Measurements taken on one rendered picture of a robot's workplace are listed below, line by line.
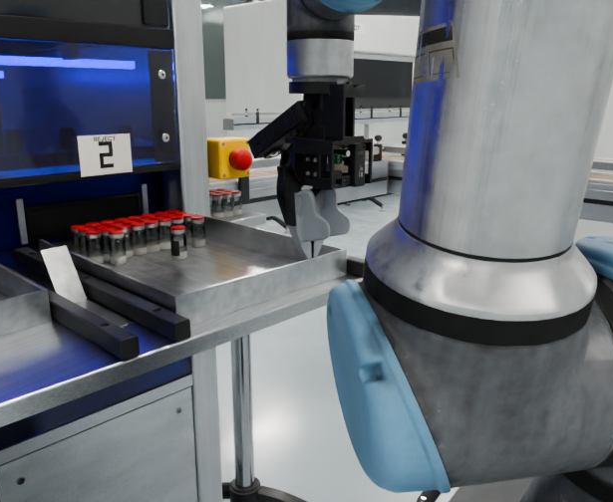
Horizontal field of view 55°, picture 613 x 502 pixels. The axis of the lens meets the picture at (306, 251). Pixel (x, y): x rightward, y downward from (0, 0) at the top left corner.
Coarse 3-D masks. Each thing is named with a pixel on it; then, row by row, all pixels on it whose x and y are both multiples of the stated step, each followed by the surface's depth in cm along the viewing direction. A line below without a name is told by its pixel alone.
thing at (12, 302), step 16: (0, 272) 68; (0, 288) 69; (16, 288) 66; (32, 288) 62; (0, 304) 57; (16, 304) 58; (32, 304) 59; (48, 304) 60; (0, 320) 57; (16, 320) 58; (32, 320) 60; (48, 320) 61
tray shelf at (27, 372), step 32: (0, 256) 86; (320, 288) 72; (224, 320) 61; (256, 320) 63; (0, 352) 54; (32, 352) 54; (64, 352) 54; (96, 352) 54; (160, 352) 55; (192, 352) 57; (0, 384) 48; (32, 384) 48; (64, 384) 48; (96, 384) 50; (0, 416) 45
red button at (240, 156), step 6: (234, 150) 105; (240, 150) 104; (246, 150) 105; (234, 156) 104; (240, 156) 104; (246, 156) 105; (234, 162) 104; (240, 162) 104; (246, 162) 105; (234, 168) 106; (240, 168) 105; (246, 168) 106
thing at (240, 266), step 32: (224, 224) 93; (160, 256) 85; (192, 256) 85; (224, 256) 85; (256, 256) 85; (288, 256) 84; (320, 256) 72; (128, 288) 65; (160, 288) 71; (192, 288) 71; (224, 288) 62; (256, 288) 66; (288, 288) 69; (192, 320) 60
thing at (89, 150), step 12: (84, 144) 87; (96, 144) 88; (120, 144) 91; (84, 156) 87; (96, 156) 88; (108, 156) 90; (120, 156) 91; (84, 168) 87; (96, 168) 89; (108, 168) 90; (120, 168) 91; (132, 168) 93
